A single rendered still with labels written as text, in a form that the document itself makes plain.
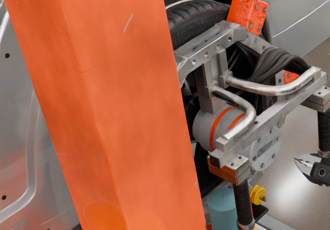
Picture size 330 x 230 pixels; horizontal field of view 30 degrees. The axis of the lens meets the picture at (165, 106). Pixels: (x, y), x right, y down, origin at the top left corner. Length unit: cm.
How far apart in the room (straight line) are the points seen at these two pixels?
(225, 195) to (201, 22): 46
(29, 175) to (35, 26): 72
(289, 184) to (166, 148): 185
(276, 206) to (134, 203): 176
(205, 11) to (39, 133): 54
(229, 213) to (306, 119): 158
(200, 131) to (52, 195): 42
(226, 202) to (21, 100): 59
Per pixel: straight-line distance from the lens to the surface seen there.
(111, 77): 83
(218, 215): 163
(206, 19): 164
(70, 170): 101
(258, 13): 166
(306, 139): 302
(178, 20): 157
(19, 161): 149
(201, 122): 165
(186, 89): 168
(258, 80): 161
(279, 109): 152
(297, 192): 273
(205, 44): 154
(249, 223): 152
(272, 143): 162
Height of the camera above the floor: 184
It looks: 33 degrees down
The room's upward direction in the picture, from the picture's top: 12 degrees counter-clockwise
